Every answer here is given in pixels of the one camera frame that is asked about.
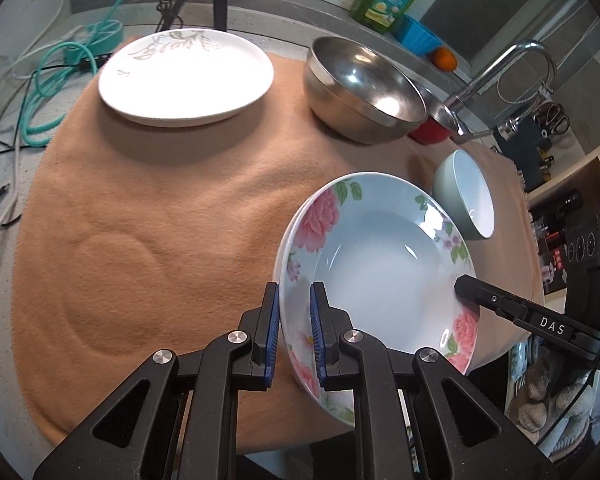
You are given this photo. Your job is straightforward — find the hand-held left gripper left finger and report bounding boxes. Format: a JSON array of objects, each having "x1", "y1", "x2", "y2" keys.
[{"x1": 32, "y1": 282, "x2": 281, "y2": 480}]

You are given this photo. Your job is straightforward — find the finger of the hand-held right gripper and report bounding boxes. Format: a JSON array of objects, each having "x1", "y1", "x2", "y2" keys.
[{"x1": 452, "y1": 274, "x2": 600, "y2": 345}]

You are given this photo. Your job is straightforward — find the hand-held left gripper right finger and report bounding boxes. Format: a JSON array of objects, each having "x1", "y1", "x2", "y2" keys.
[{"x1": 310, "y1": 281, "x2": 561, "y2": 480}]

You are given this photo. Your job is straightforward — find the floral print plate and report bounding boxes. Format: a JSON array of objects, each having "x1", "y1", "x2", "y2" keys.
[{"x1": 274, "y1": 172, "x2": 482, "y2": 428}]

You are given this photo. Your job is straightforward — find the red steel-lined bowl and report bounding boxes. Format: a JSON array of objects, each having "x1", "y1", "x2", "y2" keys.
[{"x1": 407, "y1": 87, "x2": 468, "y2": 146}]

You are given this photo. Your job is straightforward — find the large steel bowl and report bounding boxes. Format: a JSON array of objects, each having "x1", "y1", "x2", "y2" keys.
[{"x1": 302, "y1": 36, "x2": 429, "y2": 146}]

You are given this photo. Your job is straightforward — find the beige plush toy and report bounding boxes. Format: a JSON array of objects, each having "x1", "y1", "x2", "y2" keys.
[{"x1": 510, "y1": 350, "x2": 596, "y2": 461}]

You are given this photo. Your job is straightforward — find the wooden shelf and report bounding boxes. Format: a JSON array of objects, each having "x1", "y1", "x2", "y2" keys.
[{"x1": 505, "y1": 137, "x2": 600, "y2": 411}]

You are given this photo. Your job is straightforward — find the pale green bowl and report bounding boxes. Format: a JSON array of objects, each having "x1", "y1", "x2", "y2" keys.
[{"x1": 432, "y1": 149, "x2": 496, "y2": 242}]

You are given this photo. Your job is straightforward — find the black knife block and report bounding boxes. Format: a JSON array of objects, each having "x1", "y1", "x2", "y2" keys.
[{"x1": 492, "y1": 120, "x2": 556, "y2": 193}]

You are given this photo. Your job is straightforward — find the scissors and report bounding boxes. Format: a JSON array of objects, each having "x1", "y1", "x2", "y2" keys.
[{"x1": 532, "y1": 101, "x2": 571, "y2": 136}]

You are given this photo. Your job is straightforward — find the chrome faucet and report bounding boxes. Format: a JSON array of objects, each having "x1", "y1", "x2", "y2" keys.
[{"x1": 442, "y1": 40, "x2": 561, "y2": 136}]

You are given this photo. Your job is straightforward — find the orange fruit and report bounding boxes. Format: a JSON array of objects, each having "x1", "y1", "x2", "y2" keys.
[{"x1": 432, "y1": 47, "x2": 457, "y2": 71}]

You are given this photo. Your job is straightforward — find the white leaf print plate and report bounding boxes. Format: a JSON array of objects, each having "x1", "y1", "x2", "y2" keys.
[{"x1": 98, "y1": 29, "x2": 275, "y2": 127}]

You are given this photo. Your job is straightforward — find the blue plastic container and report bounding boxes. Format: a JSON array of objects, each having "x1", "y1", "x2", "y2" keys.
[{"x1": 392, "y1": 14, "x2": 441, "y2": 57}]

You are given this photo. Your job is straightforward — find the teal extension socket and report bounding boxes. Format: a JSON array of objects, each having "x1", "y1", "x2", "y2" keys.
[{"x1": 62, "y1": 20, "x2": 126, "y2": 63}]

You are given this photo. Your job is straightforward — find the black cable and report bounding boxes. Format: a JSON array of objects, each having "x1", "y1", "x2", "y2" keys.
[{"x1": 0, "y1": 142, "x2": 33, "y2": 226}]

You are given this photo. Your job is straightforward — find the white cable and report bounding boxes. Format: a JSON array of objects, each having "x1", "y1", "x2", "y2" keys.
[{"x1": 0, "y1": 0, "x2": 81, "y2": 381}]

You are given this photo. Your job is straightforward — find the teal cable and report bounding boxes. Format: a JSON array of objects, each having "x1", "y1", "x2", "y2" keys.
[{"x1": 20, "y1": 0, "x2": 153, "y2": 148}]

